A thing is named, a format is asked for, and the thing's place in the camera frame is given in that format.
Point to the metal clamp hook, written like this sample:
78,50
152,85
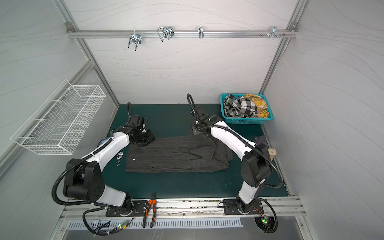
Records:
134,40
165,32

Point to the blue white ceramic plate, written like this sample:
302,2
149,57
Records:
103,141

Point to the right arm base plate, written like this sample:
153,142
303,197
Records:
231,207

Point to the yellow patterned shirt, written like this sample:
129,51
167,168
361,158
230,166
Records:
262,109

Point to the white slotted vent strip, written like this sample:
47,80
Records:
188,223

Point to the aluminium crossbar rail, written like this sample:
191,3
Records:
179,34

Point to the orange black pliers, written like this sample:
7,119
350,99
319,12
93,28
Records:
151,205

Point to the metal clamp hook middle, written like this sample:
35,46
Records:
165,32

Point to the small metal clip on table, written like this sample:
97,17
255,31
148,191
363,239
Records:
119,157

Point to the white wire wall basket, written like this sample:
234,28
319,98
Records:
58,125

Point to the metal clamp hook left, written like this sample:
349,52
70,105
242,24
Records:
134,40

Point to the black white checked shirt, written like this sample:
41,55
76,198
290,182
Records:
239,108

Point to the dark purple plastic object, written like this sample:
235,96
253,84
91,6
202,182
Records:
261,141

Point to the cream tape roll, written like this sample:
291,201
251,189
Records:
272,153

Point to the metal ring clip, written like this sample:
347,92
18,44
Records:
201,32

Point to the metal bracket hook right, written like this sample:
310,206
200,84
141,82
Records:
273,34

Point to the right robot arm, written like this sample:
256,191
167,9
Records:
257,168

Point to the teal plastic basket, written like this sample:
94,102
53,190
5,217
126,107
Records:
246,121

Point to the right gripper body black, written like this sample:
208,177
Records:
198,128

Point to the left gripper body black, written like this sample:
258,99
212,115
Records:
145,138

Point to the grey pinstriped long sleeve shirt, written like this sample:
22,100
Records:
185,154

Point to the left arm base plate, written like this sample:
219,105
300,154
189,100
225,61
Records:
137,208

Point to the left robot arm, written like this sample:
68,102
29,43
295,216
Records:
82,183

